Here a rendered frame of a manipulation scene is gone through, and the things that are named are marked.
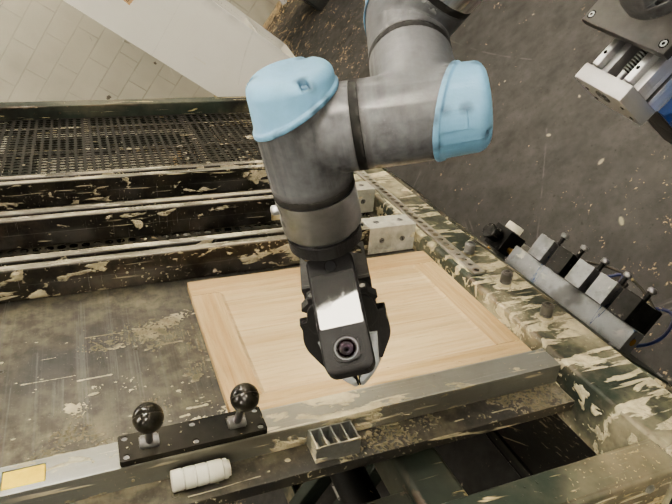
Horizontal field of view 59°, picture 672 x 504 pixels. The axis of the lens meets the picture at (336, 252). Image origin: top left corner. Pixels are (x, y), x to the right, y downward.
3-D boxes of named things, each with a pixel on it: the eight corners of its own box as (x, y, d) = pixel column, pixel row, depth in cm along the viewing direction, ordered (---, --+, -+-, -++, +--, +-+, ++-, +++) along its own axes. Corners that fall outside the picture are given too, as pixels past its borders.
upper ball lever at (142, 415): (165, 454, 81) (166, 424, 70) (136, 461, 80) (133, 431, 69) (161, 427, 83) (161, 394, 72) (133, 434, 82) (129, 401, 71)
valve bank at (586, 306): (716, 330, 118) (664, 288, 105) (668, 385, 121) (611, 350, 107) (549, 226, 159) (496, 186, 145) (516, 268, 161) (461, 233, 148)
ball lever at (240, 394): (251, 434, 86) (264, 403, 75) (225, 441, 84) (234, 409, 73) (245, 409, 87) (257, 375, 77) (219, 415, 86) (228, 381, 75)
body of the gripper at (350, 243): (373, 281, 67) (356, 191, 60) (384, 335, 60) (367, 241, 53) (307, 294, 67) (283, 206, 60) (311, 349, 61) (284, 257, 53)
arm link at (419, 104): (474, 11, 49) (344, 34, 51) (498, 99, 43) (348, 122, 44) (473, 86, 56) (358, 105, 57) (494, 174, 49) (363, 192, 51)
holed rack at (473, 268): (485, 273, 129) (485, 271, 129) (473, 275, 128) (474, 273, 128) (271, 95, 263) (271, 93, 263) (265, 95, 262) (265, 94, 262)
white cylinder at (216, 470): (173, 498, 79) (232, 482, 82) (171, 482, 77) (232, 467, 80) (170, 481, 81) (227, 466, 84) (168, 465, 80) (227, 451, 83)
